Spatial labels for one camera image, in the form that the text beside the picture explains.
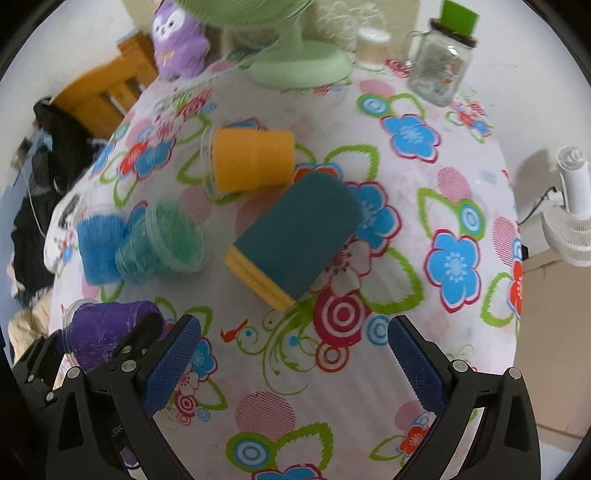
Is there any purple plastic cup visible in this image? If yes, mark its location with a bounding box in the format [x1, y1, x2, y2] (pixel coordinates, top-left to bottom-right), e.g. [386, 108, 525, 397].
[62, 299, 164, 372]

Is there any blue plastic cup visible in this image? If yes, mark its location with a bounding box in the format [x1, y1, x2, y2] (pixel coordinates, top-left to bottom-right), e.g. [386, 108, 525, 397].
[76, 212, 128, 285]

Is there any teal green plastic cup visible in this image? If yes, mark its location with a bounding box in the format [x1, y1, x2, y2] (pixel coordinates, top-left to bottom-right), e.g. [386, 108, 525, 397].
[115, 199, 206, 284]

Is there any dark teal yellow-rimmed cup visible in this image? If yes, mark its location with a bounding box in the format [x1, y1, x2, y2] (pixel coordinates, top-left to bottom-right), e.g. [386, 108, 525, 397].
[224, 171, 363, 312]

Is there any orange plastic cup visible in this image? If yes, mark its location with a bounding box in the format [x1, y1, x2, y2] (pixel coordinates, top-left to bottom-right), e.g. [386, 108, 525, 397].
[204, 127, 296, 194]

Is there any green jar lid cup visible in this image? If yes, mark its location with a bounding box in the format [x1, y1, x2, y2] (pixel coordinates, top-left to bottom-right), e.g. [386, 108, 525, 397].
[440, 0, 479, 37]

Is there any white printed cloth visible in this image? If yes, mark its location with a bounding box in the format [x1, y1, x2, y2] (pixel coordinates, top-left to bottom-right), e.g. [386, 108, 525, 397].
[43, 193, 81, 276]

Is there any white standing fan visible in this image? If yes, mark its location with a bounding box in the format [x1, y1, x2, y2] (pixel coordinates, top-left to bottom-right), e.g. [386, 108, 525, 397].
[541, 146, 590, 268]

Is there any dark clothes pile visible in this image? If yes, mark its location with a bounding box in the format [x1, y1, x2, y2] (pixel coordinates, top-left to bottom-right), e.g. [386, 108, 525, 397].
[11, 98, 102, 307]

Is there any orange wooden chair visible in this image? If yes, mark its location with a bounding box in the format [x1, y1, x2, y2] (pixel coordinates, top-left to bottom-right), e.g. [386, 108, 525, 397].
[52, 32, 158, 139]

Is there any floral tablecloth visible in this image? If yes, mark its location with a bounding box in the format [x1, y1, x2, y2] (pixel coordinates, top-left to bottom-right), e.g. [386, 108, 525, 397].
[46, 61, 523, 479]

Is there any purple plush toy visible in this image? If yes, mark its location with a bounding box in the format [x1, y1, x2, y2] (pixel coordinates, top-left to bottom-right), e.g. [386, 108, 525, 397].
[151, 1, 211, 81]

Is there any glass mason jar mug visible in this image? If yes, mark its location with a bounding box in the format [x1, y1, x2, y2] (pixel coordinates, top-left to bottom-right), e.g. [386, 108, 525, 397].
[404, 29, 476, 107]

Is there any green desk fan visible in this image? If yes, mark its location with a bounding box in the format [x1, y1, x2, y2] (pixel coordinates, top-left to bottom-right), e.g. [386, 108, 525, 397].
[177, 0, 353, 90]

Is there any cotton swab container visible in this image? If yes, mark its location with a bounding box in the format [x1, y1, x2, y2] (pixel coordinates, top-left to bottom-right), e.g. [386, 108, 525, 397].
[356, 27, 392, 71]

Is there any beige patterned board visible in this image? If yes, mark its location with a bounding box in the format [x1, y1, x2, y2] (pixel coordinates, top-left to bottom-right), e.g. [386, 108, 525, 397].
[304, 1, 421, 51]

